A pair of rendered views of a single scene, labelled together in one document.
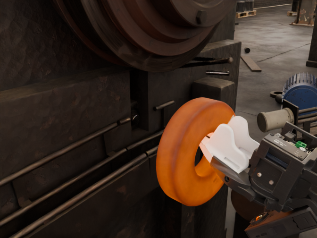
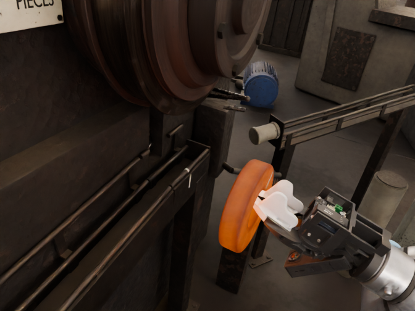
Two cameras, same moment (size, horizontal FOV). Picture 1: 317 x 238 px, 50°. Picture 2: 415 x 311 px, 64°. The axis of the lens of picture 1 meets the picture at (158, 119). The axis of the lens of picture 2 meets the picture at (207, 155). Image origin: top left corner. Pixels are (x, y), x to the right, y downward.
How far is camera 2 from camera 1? 21 cm
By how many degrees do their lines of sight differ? 20
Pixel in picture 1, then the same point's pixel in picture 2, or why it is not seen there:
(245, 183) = (297, 241)
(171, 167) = (236, 231)
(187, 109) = (247, 179)
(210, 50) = not seen: hidden behind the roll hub
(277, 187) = (324, 245)
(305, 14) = not seen: outside the picture
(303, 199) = (339, 250)
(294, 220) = (330, 263)
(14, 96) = (51, 155)
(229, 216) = not seen: hidden behind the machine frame
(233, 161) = (284, 221)
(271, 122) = (262, 136)
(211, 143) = (264, 205)
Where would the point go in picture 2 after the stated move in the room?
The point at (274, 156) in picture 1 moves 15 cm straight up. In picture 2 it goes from (323, 222) to (362, 131)
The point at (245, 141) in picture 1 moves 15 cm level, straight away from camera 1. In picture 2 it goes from (289, 199) to (273, 150)
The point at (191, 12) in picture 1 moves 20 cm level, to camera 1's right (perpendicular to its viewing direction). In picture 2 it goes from (230, 67) to (326, 69)
